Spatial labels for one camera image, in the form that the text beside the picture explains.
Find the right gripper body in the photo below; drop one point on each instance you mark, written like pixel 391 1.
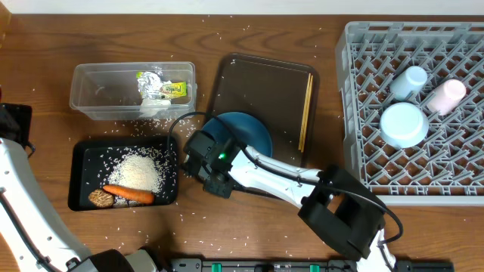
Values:
pixel 214 185

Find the dark blue plate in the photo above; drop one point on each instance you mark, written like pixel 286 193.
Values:
pixel 247 128

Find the yellow green wrapper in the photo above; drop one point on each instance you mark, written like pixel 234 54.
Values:
pixel 151 86

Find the orange carrot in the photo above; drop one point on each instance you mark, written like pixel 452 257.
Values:
pixel 141 196

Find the brown food scrap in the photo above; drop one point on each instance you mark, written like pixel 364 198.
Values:
pixel 101 199

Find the light blue rice bowl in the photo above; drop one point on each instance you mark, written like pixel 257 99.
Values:
pixel 403 125

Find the light blue plastic cup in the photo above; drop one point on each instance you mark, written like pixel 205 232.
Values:
pixel 411 81

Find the white plastic cup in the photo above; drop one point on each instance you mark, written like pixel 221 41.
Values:
pixel 447 96

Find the white paper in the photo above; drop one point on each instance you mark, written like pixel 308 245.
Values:
pixel 150 107

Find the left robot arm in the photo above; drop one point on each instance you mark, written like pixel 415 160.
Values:
pixel 35 233

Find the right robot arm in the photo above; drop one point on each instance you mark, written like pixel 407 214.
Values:
pixel 340 210

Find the grey dishwasher rack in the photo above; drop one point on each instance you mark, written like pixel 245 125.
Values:
pixel 446 167

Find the white rice pile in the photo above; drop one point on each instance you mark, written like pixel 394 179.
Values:
pixel 141 168

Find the black plastic tray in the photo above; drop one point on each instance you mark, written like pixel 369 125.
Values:
pixel 94 162

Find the brown serving tray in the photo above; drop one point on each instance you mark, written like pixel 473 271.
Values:
pixel 273 91

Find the clear plastic container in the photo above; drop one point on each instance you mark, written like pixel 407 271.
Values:
pixel 109 91

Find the left wooden chopstick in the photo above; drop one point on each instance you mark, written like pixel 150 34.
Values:
pixel 304 114

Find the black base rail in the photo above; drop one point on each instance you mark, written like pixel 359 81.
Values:
pixel 198 265

